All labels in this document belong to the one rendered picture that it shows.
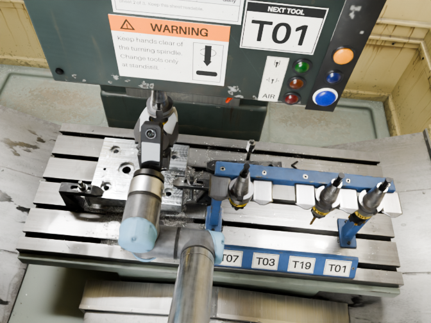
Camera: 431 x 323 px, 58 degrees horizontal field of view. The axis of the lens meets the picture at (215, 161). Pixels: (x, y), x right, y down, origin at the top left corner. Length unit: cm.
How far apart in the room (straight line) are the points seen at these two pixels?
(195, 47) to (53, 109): 158
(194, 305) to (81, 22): 49
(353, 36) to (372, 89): 161
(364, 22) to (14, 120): 159
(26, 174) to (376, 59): 162
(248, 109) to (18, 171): 97
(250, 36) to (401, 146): 133
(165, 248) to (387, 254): 78
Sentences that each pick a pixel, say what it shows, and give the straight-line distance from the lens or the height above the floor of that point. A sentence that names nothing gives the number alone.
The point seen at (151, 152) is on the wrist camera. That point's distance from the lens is 86.
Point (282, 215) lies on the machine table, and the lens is 134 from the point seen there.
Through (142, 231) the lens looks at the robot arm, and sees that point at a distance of 79.
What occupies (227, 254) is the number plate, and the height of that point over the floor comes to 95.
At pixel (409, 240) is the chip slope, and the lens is 159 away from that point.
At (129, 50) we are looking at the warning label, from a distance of 57.
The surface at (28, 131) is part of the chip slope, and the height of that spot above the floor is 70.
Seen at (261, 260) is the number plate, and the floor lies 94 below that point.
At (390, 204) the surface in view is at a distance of 109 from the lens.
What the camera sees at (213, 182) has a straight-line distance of 99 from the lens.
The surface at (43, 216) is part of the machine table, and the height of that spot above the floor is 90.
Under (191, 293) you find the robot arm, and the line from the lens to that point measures 75.
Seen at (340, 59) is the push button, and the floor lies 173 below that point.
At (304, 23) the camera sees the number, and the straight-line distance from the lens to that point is 52.
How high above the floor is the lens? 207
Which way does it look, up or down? 56 degrees down
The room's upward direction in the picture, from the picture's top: 7 degrees clockwise
